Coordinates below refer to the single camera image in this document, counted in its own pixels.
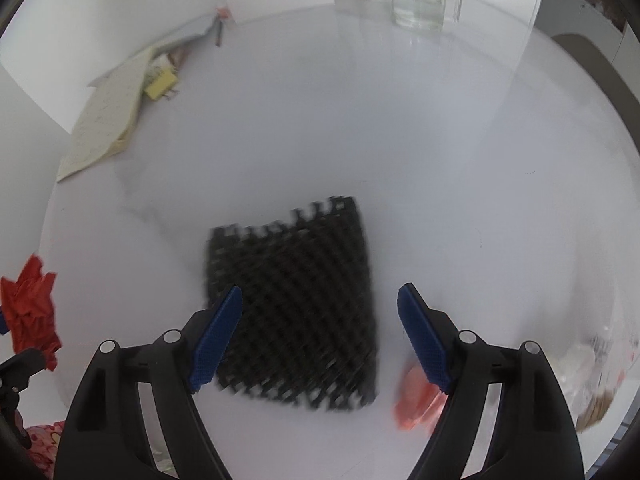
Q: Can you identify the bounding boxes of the black mesh foam pad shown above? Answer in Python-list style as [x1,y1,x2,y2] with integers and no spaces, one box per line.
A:
[204,196,378,412]

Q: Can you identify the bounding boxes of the grey dining chair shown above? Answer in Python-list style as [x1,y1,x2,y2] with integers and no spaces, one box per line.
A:
[552,34,640,148]

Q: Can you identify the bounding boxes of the pink knit sleeve forearm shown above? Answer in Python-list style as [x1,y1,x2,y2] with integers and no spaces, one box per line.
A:
[18,420,65,479]

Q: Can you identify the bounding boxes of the clear bag with snacks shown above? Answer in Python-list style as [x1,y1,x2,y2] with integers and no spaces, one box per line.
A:
[551,328,639,434]

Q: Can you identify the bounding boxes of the red paper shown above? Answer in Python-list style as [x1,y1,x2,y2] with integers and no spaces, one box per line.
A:
[1,255,62,372]

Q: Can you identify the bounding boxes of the pink paper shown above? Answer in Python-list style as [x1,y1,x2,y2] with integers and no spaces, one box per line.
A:
[394,363,447,436]

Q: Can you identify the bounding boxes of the cream paper booklet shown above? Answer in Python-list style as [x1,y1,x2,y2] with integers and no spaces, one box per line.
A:
[56,49,154,182]

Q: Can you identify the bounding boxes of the yellow sticky note pad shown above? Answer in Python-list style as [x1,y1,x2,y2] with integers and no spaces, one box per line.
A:
[143,70,178,101]

